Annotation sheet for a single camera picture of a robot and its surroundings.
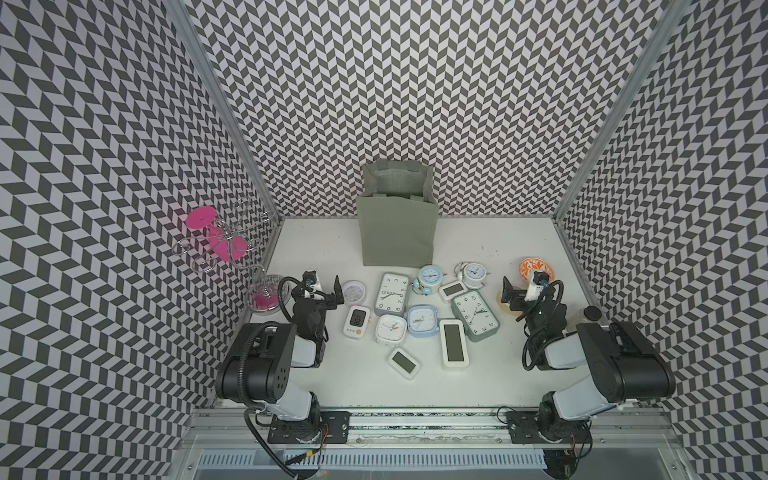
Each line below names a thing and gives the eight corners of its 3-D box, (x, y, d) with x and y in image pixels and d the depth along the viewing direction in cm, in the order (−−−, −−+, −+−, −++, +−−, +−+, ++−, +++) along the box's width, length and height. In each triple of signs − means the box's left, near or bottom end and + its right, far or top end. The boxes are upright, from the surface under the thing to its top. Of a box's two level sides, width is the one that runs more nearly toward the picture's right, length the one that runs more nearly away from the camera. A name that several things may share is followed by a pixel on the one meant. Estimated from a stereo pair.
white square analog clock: (374, 346, 86) (374, 343, 84) (376, 318, 92) (375, 314, 90) (406, 346, 86) (406, 343, 84) (406, 318, 92) (406, 314, 90)
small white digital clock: (445, 305, 95) (446, 298, 91) (438, 292, 98) (439, 285, 94) (467, 297, 97) (469, 290, 93) (459, 285, 100) (461, 277, 96)
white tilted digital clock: (385, 361, 84) (385, 359, 83) (397, 347, 87) (397, 344, 85) (412, 384, 81) (413, 382, 79) (423, 368, 83) (424, 365, 82)
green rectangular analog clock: (374, 315, 93) (373, 311, 91) (376, 277, 102) (376, 272, 100) (411, 315, 93) (411, 311, 91) (410, 277, 102) (410, 272, 100)
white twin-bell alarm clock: (472, 293, 97) (474, 288, 94) (452, 271, 102) (454, 265, 99) (491, 281, 99) (494, 276, 97) (471, 260, 105) (473, 255, 102)
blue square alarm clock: (405, 336, 89) (405, 332, 87) (405, 309, 95) (405, 304, 92) (438, 336, 89) (439, 332, 87) (435, 309, 95) (436, 304, 92)
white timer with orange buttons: (344, 338, 89) (342, 333, 86) (350, 310, 95) (349, 304, 92) (365, 340, 88) (364, 335, 86) (370, 311, 94) (370, 306, 91)
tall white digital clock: (443, 367, 83) (445, 363, 80) (439, 324, 92) (440, 319, 89) (467, 367, 83) (469, 363, 80) (461, 324, 92) (463, 319, 89)
